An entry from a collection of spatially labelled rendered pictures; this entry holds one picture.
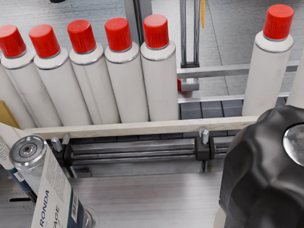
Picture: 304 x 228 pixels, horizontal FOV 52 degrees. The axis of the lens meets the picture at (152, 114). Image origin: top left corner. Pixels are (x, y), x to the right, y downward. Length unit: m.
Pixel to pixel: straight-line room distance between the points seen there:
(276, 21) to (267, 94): 0.12
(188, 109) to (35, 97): 0.27
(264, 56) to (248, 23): 0.44
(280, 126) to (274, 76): 0.32
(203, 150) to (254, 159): 0.32
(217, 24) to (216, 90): 0.25
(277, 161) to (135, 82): 0.34
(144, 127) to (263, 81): 0.20
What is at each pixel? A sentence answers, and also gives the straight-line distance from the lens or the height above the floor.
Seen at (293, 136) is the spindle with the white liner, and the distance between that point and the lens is 0.17.
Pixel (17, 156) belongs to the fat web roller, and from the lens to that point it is 0.34.
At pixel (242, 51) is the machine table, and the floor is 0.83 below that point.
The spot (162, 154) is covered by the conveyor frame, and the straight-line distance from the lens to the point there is 0.57.
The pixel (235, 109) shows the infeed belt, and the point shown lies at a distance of 0.59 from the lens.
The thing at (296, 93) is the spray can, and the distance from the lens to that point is 0.56.
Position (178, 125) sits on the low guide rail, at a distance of 0.52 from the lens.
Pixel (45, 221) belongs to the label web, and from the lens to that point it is 0.32.
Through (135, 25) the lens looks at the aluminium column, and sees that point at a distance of 0.59.
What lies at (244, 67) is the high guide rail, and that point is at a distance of 0.55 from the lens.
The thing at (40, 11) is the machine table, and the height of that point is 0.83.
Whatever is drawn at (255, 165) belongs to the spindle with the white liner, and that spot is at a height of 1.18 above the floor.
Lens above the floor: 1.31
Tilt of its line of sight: 48 degrees down
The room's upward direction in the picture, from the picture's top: 8 degrees counter-clockwise
